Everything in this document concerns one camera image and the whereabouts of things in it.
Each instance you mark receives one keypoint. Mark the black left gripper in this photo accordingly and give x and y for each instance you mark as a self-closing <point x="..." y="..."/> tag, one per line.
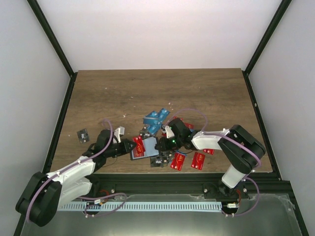
<point x="126" y="148"/>

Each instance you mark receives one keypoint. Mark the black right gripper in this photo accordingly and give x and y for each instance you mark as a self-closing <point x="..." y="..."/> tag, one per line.
<point x="165" y="146"/>

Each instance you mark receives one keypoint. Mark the red vip card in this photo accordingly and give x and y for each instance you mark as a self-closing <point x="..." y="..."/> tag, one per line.
<point x="178" y="161"/>
<point x="139" y="150"/>
<point x="198" y="161"/>

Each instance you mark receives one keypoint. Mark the black leather card holder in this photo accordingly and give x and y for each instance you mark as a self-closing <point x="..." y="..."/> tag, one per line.
<point x="150" y="150"/>

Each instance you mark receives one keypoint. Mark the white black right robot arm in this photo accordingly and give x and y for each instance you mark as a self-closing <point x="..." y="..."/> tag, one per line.
<point x="242" y="149"/>

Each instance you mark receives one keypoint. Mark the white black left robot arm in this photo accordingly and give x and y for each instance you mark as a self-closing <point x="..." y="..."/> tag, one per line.
<point x="46" y="193"/>

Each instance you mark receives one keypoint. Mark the blue card top of pile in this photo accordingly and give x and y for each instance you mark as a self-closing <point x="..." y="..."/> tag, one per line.
<point x="156" y="118"/>

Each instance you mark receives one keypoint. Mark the lone black VIP card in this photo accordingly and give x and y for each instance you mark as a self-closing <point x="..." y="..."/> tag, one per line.
<point x="83" y="136"/>

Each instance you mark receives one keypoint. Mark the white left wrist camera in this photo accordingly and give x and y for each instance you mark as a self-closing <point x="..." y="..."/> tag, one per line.
<point x="118" y="133"/>

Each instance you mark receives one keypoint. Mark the light blue slotted cable duct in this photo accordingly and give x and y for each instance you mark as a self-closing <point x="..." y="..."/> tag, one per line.
<point x="145" y="206"/>

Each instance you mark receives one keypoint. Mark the black front frame rail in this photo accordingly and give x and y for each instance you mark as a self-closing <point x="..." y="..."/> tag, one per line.
<point x="177" y="183"/>

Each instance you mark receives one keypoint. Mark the black left frame post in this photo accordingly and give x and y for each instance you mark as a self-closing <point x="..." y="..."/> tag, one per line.
<point x="39" y="14"/>

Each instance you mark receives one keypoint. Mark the black aluminium frame post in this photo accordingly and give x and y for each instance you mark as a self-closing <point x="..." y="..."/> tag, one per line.
<point x="281" y="10"/>

